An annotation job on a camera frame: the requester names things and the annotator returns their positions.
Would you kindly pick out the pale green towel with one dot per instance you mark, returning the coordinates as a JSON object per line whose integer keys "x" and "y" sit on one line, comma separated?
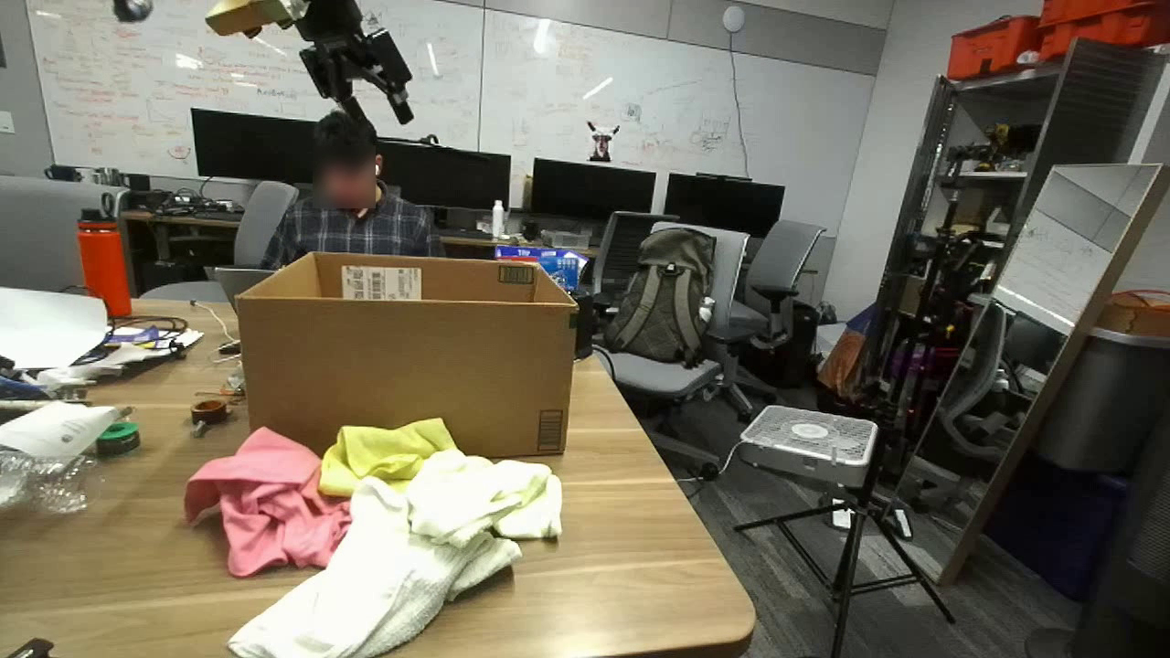
{"x": 459, "y": 498}

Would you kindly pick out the grey trash bin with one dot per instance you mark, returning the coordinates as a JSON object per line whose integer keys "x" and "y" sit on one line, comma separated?
{"x": 1117, "y": 390}

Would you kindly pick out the magenta pink cloth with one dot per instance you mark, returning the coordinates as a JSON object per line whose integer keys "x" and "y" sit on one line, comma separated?
{"x": 267, "y": 507}

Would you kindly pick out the orange water bottle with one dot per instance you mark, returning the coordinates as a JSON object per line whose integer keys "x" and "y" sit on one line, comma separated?
{"x": 103, "y": 266}

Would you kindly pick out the silver mac mini box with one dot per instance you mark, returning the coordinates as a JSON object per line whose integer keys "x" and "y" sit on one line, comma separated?
{"x": 814, "y": 443}

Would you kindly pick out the person in plaid shirt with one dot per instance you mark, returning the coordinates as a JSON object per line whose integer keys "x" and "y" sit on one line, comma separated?
{"x": 353, "y": 210}

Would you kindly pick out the bright yellow cloth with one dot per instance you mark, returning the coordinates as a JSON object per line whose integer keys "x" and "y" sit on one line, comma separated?
{"x": 391, "y": 456}

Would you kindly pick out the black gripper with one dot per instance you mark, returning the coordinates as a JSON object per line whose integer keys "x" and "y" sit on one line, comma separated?
{"x": 344, "y": 53}

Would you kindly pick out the grey backpack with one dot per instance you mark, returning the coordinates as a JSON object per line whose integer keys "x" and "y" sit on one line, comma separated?
{"x": 659, "y": 312}

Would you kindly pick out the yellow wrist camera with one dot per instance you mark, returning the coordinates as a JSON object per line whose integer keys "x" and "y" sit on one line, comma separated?
{"x": 255, "y": 17}

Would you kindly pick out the black camera tripod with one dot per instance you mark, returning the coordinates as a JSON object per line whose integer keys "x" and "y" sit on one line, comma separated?
{"x": 864, "y": 513}

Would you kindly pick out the white grey towel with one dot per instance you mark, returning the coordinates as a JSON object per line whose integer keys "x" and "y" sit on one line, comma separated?
{"x": 383, "y": 588}

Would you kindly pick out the brown tape roll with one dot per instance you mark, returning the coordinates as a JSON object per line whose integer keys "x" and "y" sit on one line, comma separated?
{"x": 209, "y": 411}

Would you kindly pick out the open cardboard box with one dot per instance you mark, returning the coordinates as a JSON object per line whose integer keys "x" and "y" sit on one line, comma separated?
{"x": 341, "y": 337}

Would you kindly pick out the green tape roll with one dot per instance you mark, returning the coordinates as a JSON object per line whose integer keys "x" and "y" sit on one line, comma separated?
{"x": 117, "y": 440}

